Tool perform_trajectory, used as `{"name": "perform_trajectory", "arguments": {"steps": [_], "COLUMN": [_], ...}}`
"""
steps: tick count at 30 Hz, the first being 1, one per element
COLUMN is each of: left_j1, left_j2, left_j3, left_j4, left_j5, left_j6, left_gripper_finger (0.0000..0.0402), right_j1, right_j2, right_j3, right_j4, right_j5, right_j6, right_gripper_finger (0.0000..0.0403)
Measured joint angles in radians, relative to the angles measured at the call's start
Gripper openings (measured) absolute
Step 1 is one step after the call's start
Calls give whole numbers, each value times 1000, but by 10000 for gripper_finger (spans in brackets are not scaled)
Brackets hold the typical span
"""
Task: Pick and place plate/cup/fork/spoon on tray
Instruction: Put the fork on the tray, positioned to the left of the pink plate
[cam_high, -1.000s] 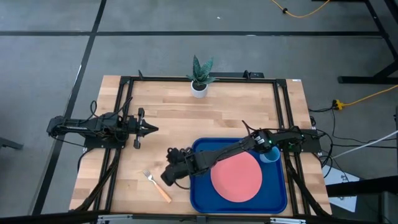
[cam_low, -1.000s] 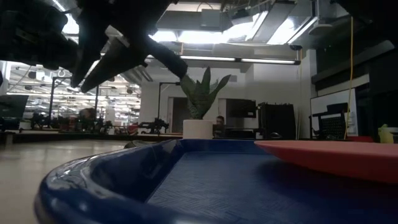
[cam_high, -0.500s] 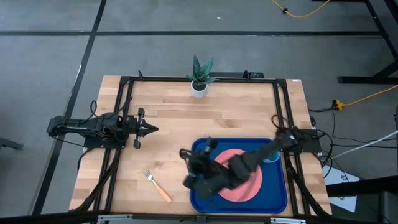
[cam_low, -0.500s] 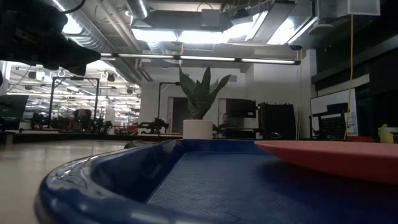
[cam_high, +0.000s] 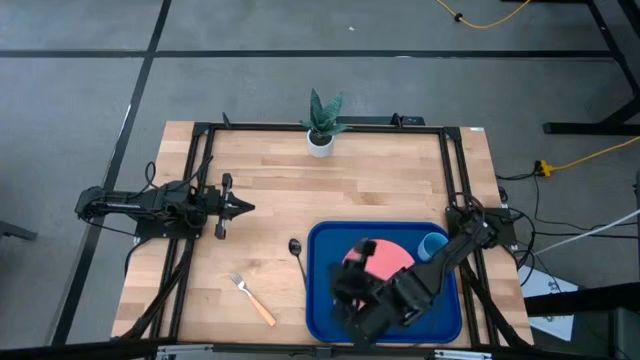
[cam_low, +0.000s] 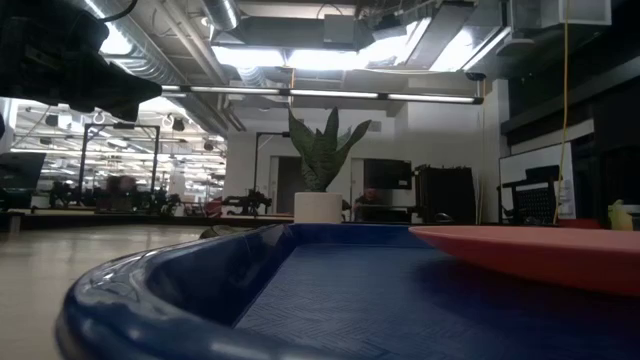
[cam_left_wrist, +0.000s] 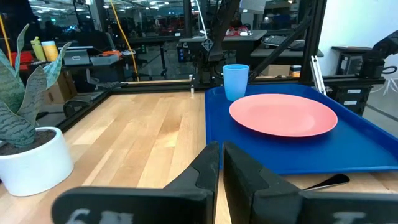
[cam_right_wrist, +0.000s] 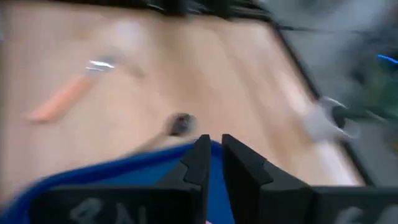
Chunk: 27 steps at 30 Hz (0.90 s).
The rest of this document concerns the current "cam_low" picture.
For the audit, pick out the blue plastic tray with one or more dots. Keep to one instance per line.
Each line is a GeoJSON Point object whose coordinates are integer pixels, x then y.
{"type": "Point", "coordinates": [350, 300]}

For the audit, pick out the pink round plate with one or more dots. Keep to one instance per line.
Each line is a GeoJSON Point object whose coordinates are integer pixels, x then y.
{"type": "Point", "coordinates": [550, 255]}

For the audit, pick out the black perforated cart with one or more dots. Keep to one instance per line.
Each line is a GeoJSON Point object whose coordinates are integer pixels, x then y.
{"type": "Point", "coordinates": [537, 202]}

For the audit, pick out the green snake plant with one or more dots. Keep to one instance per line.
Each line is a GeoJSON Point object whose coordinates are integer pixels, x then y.
{"type": "Point", "coordinates": [320, 160]}

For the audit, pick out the whiteboard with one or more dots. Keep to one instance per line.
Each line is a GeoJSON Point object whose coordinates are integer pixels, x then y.
{"type": "Point", "coordinates": [515, 165]}

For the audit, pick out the black desk monitor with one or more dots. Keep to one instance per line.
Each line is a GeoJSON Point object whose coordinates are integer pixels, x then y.
{"type": "Point", "coordinates": [20, 175]}

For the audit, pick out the black wall monitor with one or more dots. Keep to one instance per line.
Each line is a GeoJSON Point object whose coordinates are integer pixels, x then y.
{"type": "Point", "coordinates": [387, 173]}

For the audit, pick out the black background frame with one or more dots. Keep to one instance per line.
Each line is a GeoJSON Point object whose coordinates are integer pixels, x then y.
{"type": "Point", "coordinates": [82, 165]}

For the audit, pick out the person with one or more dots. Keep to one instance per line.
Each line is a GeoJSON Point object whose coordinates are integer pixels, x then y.
{"type": "Point", "coordinates": [120, 192]}
{"type": "Point", "coordinates": [370, 204]}

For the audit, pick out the silver spiral air duct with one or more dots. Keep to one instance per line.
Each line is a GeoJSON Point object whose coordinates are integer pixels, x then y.
{"type": "Point", "coordinates": [220, 12]}
{"type": "Point", "coordinates": [150, 55]}

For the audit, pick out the yellow-green squeeze bottle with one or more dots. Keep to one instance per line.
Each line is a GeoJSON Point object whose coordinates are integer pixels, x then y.
{"type": "Point", "coordinates": [620, 217]}

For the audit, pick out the red container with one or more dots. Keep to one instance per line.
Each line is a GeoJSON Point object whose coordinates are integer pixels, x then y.
{"type": "Point", "coordinates": [580, 224]}

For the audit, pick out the LED light bar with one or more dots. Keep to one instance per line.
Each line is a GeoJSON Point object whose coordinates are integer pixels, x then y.
{"type": "Point", "coordinates": [325, 93]}

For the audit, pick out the black background robot arm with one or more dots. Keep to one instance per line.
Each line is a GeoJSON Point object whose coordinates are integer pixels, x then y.
{"type": "Point", "coordinates": [247, 202]}

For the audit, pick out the black cabinet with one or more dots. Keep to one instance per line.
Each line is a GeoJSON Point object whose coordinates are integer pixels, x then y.
{"type": "Point", "coordinates": [445, 195]}

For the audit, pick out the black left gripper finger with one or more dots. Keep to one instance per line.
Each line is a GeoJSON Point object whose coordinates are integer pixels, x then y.
{"type": "Point", "coordinates": [120, 95]}

